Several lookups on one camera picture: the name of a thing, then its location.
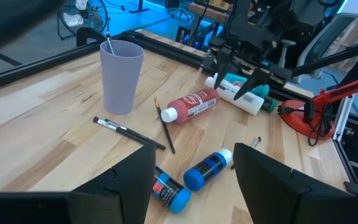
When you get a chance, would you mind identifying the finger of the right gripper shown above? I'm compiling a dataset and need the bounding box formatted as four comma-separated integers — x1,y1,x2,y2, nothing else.
212,46,232,90
232,67,273,101

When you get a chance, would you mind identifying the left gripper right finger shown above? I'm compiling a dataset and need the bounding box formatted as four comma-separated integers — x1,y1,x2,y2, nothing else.
232,142,312,224

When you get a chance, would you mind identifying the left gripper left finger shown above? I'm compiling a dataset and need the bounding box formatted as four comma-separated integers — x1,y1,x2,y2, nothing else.
105,144,157,224

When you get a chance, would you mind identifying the large turquoise paint bottle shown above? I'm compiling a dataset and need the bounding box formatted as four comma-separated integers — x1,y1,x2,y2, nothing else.
224,73,270,100

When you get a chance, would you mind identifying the large white paint bottle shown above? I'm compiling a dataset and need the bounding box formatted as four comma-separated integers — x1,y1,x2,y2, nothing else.
204,76,265,116

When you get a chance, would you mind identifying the small green paint bottle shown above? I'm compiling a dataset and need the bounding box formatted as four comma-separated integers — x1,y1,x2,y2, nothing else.
259,96,278,113

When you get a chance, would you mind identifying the small light blue paint bottle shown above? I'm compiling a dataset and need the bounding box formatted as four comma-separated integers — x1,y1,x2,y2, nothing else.
152,166,192,215

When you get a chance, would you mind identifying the red paint bottle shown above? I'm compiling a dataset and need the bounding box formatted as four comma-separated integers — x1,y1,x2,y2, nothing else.
160,88,220,124

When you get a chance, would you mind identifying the thin black paintbrush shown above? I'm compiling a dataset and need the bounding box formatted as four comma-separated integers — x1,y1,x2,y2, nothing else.
103,118,167,151

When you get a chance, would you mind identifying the small royal blue paint bottle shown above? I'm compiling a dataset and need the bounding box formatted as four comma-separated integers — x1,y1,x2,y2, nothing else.
183,148,233,192

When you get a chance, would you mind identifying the lilac plastic cup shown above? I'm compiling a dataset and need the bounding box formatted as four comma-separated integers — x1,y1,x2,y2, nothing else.
99,39,145,116

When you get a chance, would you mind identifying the short black paintbrush silver ferrule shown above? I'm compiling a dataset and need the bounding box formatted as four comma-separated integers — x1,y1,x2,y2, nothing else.
106,30,115,56

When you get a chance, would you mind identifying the grey office chair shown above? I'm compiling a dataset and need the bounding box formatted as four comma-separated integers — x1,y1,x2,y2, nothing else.
296,12,358,85

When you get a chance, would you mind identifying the black table edge clip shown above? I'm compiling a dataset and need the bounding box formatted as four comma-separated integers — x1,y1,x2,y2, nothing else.
343,181,358,197

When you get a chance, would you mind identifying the black floor fan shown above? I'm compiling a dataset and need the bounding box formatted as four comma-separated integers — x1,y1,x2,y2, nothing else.
57,0,109,40

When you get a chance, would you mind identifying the black lamp power cable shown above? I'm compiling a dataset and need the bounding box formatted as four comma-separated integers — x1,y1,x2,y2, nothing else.
277,98,335,147

